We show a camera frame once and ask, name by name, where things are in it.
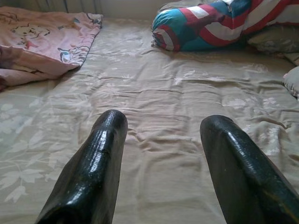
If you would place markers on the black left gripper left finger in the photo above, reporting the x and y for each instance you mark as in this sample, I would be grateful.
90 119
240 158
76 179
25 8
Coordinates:
93 175

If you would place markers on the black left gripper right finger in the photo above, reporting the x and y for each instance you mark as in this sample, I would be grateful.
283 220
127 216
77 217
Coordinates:
243 182

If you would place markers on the pink cartoon print blanket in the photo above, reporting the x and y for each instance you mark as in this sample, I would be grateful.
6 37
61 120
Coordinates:
42 42

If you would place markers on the pale cream pillow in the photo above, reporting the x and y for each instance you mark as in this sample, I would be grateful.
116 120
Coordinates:
293 80

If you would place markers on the beige floral bed sheet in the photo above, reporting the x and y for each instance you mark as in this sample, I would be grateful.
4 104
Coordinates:
163 81

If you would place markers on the grey floral pillow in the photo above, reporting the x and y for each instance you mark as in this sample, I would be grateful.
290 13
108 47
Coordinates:
275 39

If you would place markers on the red white blue bolster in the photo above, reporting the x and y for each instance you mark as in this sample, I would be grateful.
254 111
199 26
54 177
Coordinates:
210 28

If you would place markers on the grey pleated curtain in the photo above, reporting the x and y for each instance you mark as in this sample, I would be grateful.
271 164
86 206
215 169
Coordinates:
81 3

